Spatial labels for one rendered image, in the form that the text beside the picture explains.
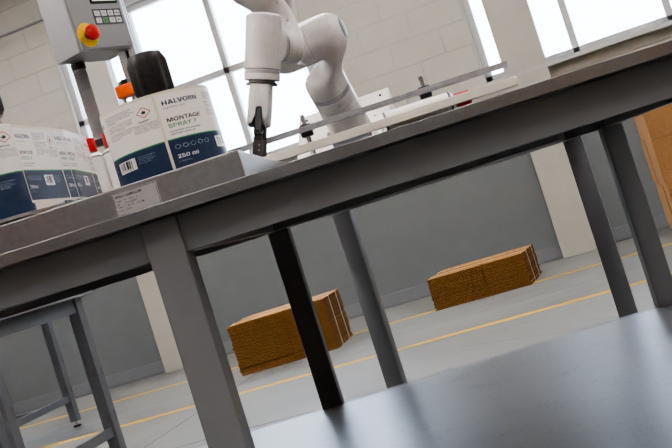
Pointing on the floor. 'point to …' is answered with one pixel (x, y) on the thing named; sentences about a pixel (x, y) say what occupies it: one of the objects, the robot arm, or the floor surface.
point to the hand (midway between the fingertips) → (259, 149)
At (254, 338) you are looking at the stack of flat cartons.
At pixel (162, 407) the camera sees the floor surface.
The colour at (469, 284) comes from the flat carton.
